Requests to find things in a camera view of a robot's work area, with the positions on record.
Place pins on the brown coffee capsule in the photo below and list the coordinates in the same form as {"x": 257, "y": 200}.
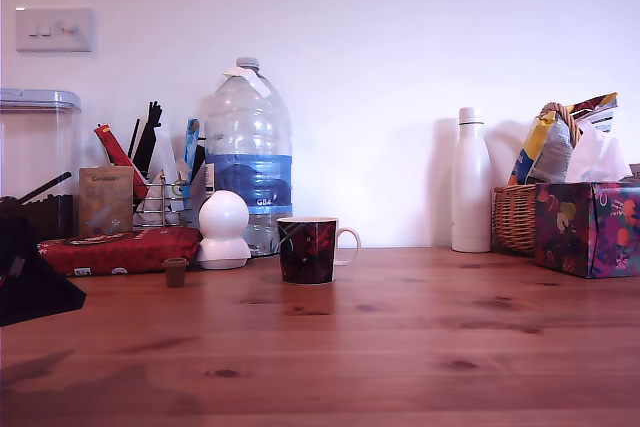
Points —
{"x": 175, "y": 273}

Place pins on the dark coffee beans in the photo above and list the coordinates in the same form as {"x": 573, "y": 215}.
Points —
{"x": 55, "y": 217}

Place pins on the red coffee bag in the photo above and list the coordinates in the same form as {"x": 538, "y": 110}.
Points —
{"x": 130, "y": 249}

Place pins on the brown paper pouch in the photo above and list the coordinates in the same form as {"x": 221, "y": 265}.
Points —
{"x": 106, "y": 202}

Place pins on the clear storage container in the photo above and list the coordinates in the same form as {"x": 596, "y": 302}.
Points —
{"x": 40, "y": 137}

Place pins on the red packet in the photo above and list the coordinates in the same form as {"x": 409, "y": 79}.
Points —
{"x": 117, "y": 152}

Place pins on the thin black stick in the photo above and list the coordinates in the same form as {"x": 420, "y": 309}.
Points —
{"x": 134, "y": 139}

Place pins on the white paper packet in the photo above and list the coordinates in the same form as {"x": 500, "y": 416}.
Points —
{"x": 167, "y": 152}

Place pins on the blue packet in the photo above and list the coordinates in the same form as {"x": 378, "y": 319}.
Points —
{"x": 192, "y": 142}

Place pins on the large clear water bottle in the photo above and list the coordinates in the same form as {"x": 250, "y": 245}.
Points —
{"x": 248, "y": 147}

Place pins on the dark red patterned mug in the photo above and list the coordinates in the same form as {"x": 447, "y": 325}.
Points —
{"x": 305, "y": 252}

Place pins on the white metal bottle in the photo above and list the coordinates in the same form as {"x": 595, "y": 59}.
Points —
{"x": 471, "y": 187}

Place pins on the wicker basket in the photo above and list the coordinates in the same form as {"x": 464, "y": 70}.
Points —
{"x": 515, "y": 219}

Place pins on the yellow and blue snack bag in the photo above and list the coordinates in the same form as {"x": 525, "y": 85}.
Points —
{"x": 527, "y": 152}

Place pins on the grey snack bag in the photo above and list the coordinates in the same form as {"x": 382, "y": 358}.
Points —
{"x": 552, "y": 154}

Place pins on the floral tissue box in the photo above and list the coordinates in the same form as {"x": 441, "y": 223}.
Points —
{"x": 585, "y": 229}

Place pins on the white tissue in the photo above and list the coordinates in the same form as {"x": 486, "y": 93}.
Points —
{"x": 597, "y": 157}

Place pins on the striped snack bag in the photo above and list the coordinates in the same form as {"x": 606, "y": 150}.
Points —
{"x": 597, "y": 109}

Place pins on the brown box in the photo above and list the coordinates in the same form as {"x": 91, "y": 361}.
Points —
{"x": 635, "y": 172}

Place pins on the small white round camera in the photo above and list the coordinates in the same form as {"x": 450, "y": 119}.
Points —
{"x": 223, "y": 227}

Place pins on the white light switch plate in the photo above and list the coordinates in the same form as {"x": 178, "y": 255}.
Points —
{"x": 55, "y": 29}

